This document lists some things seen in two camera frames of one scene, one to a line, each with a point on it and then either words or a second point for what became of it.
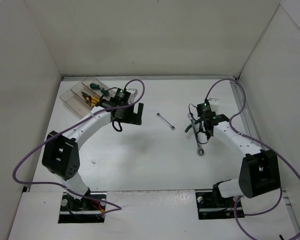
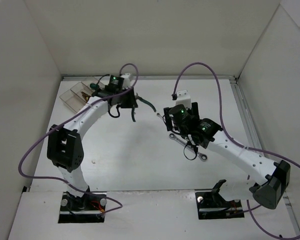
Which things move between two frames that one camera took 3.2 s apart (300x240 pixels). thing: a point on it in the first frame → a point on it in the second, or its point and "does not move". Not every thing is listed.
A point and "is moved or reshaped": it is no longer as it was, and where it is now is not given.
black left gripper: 131,119 → 129,99
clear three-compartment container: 81,98 does not move
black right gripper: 206,127 → 167,118
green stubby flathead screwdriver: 95,86 does not move
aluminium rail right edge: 253,133 does not move
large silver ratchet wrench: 200,150 is moved or reshaped
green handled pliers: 190,126 is moved or reshaped
